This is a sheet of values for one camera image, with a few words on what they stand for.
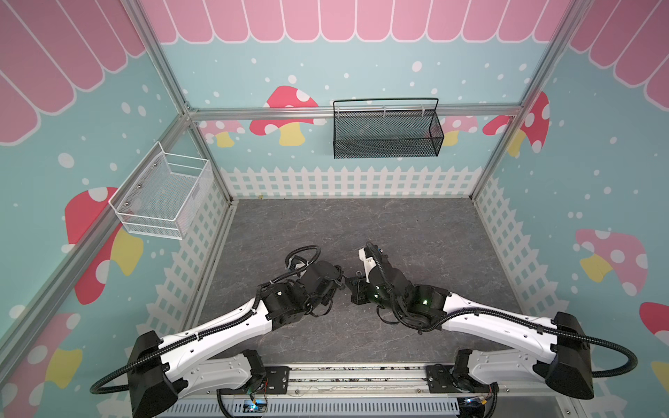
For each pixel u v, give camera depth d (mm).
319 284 541
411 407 711
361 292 631
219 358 612
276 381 743
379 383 747
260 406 716
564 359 392
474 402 718
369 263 657
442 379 743
